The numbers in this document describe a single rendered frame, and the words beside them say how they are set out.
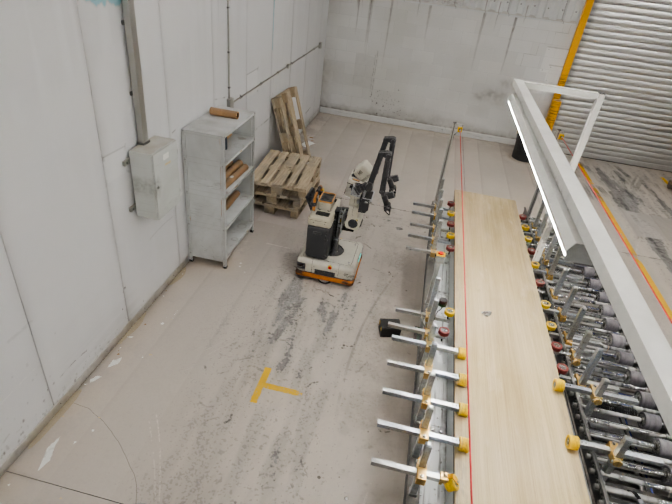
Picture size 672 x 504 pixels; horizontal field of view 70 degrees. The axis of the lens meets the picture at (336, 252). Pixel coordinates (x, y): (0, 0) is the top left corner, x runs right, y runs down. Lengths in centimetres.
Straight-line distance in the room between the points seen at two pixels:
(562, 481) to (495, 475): 37
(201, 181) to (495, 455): 369
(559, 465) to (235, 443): 222
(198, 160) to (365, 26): 642
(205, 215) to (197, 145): 77
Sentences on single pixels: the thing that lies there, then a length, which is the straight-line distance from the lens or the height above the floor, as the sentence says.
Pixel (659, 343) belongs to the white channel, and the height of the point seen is 246.
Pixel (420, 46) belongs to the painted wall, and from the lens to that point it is 1071.
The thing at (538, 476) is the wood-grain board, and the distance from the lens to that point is 312.
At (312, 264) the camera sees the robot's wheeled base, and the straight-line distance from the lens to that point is 532.
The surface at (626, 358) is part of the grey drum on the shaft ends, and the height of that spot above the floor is 84.
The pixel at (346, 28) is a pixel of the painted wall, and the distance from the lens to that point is 1085.
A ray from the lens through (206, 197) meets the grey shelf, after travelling 525.
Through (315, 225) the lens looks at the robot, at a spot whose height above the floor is 71.
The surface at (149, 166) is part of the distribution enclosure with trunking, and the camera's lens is 426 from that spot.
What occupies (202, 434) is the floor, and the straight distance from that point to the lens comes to 405.
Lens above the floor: 323
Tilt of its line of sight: 32 degrees down
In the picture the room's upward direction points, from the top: 7 degrees clockwise
